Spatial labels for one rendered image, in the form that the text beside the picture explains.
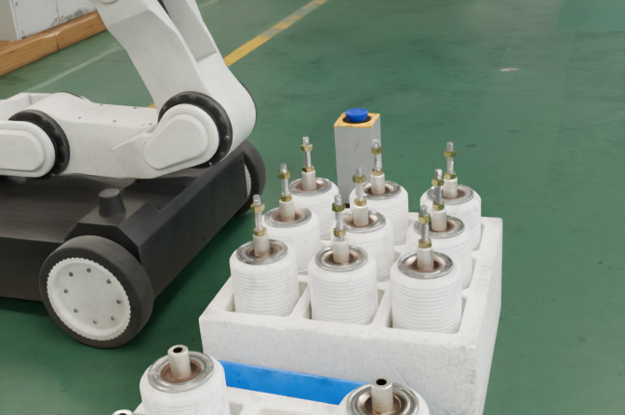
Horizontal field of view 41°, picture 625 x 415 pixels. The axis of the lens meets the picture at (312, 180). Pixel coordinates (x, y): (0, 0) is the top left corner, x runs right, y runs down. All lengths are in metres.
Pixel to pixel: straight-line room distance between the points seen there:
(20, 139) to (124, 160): 0.20
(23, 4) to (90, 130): 2.16
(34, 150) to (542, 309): 0.97
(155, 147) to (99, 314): 0.30
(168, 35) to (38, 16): 2.37
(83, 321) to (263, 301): 0.44
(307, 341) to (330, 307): 0.06
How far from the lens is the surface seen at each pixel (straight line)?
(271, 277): 1.18
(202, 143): 1.47
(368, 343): 1.15
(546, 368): 1.40
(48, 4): 3.89
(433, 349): 1.13
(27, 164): 1.69
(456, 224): 1.26
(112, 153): 1.63
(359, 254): 1.18
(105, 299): 1.48
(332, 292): 1.15
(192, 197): 1.62
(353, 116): 1.51
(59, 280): 1.52
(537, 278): 1.64
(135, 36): 1.51
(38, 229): 1.61
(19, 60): 3.60
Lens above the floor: 0.81
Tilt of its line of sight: 23 degrees down
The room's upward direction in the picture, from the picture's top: 4 degrees counter-clockwise
